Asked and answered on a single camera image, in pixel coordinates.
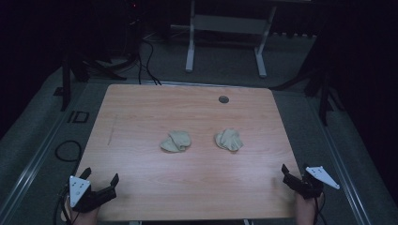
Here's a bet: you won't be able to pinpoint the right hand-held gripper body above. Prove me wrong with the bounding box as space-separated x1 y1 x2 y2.
282 165 341 201

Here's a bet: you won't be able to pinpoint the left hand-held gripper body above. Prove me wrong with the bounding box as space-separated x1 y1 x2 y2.
69 174 118 214

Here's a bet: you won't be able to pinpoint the beige sock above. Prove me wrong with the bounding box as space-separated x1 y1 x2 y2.
214 127 244 153
160 129 192 154

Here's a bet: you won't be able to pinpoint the person's left hand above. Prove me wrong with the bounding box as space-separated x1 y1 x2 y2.
63 198 101 225

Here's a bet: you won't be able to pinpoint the person's right hand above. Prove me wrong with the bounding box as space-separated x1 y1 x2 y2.
294 190 326 225

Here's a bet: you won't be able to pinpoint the black tripod stand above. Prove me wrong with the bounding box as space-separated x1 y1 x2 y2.
53 51 128 113
270 60 346 127

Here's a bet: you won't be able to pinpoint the right hand-held gripper black cable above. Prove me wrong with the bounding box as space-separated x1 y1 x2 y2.
313 190 329 225

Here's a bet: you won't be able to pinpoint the hand-held gripper black cable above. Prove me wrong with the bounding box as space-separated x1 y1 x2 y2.
52 183 73 225
313 190 329 225

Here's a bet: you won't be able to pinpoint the left hand-held gripper black cable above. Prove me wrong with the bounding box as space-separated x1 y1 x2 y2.
52 183 73 225

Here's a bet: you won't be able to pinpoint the metal floor rail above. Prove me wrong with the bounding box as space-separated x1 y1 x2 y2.
308 96 374 225
0 109 74 223

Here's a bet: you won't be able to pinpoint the black floor bracket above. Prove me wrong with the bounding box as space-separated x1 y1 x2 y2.
67 110 91 125

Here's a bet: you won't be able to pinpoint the black floor cables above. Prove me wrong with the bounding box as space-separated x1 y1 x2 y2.
136 37 163 86

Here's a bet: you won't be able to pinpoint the white metal stand frame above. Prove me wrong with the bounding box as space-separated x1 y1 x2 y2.
185 0 278 79

